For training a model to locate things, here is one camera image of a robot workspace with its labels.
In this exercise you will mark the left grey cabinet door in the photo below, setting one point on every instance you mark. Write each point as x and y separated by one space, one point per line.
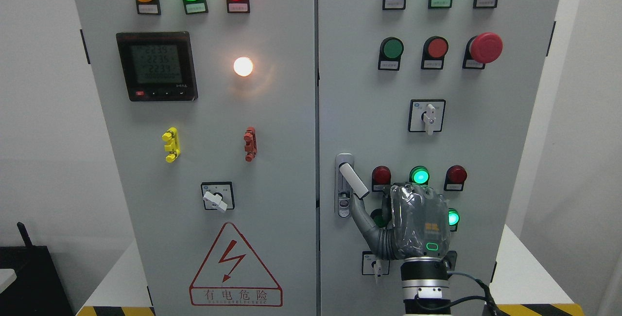
274 193

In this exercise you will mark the white lit indicator light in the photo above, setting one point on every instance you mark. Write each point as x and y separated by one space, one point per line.
243 66

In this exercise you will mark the green lit button lower right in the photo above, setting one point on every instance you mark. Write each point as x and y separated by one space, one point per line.
453 219

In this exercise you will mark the dark red indicator light right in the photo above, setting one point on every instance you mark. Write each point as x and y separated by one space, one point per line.
455 178

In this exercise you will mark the red emergency stop mushroom button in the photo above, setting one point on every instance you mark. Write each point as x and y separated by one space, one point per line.
481 50

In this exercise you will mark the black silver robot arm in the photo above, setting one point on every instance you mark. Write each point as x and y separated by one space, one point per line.
425 287

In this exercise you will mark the dark red indicator light left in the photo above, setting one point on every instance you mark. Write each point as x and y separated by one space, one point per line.
381 177

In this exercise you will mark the green push button upper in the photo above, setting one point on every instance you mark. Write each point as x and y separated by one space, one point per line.
390 53

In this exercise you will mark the dark red indicator light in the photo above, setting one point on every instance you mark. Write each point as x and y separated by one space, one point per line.
381 177
455 178

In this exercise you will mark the red electrical hazard warning sticker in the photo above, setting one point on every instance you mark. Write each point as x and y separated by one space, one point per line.
232 274

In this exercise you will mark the black box with antenna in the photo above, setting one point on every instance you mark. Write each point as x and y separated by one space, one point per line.
37 291

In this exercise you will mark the green lit indicator light middle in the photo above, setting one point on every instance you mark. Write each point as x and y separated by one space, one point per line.
419 175

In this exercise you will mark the black digital power meter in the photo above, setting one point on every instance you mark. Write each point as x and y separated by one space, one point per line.
157 66

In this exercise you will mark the white selector switch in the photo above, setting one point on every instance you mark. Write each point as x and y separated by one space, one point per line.
374 267
426 116

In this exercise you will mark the grey cabinet door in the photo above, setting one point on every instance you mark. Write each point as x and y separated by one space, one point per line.
365 111
274 193

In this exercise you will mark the white selector switch lower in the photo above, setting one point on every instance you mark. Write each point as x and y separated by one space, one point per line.
374 267

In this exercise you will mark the white selector switch upper right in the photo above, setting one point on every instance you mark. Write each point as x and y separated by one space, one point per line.
426 116

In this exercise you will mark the green push button lower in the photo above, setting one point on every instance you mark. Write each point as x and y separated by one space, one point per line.
377 217

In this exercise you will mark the right grey cabinet door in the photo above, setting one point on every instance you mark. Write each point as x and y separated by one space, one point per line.
365 111

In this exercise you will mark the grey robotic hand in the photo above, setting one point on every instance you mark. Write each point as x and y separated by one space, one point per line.
419 225

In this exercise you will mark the red terminal connector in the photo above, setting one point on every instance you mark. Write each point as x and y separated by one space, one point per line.
250 144

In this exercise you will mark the white rotary switch left door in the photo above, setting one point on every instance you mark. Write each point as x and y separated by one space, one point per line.
218 196

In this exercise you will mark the green push button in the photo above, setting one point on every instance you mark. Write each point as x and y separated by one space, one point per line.
377 217
390 53

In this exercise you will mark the red push button upper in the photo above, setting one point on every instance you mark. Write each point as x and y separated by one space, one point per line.
433 54

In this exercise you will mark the silver door handle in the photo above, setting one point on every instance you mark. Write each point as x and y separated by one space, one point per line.
349 189

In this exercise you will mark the black rotary knob switch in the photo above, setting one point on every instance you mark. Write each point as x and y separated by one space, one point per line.
450 260

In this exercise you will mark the yellow terminal connector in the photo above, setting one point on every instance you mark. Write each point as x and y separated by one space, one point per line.
172 146

